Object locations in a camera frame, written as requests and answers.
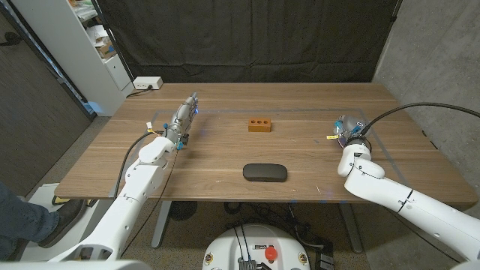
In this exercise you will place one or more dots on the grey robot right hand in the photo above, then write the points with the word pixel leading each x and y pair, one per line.
pixel 352 127

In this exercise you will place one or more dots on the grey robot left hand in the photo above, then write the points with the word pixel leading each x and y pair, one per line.
pixel 181 118

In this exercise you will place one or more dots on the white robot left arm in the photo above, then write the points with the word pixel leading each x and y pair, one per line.
pixel 140 183

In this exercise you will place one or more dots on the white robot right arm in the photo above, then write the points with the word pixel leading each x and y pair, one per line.
pixel 397 195

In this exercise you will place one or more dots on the brown block with three holes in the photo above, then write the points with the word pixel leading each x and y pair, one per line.
pixel 259 126

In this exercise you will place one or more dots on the black glasses case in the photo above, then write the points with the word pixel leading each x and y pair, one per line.
pixel 264 172

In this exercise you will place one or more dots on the white power strip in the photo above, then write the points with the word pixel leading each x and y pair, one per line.
pixel 147 82

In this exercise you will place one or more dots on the round black floor fan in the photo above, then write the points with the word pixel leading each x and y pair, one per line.
pixel 182 210

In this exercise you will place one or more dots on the grey table leg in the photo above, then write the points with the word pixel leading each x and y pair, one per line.
pixel 350 228
pixel 162 225

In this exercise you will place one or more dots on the cardboard box with blue tape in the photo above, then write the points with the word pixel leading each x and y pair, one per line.
pixel 106 49

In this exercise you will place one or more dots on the black backdrop curtain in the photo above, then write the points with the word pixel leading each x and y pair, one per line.
pixel 247 37

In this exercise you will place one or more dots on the white shelf cabinet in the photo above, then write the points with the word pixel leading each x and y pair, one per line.
pixel 71 48

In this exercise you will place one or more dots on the white floor platform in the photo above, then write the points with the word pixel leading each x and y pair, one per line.
pixel 90 221

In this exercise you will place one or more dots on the white robot torso base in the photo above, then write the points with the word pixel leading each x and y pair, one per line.
pixel 255 243

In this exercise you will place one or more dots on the red emergency stop button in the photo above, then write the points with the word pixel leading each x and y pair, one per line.
pixel 271 253

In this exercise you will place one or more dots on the dark brown shoe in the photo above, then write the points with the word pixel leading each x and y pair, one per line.
pixel 65 221

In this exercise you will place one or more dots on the person's leg in jeans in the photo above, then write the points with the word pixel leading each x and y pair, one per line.
pixel 22 221

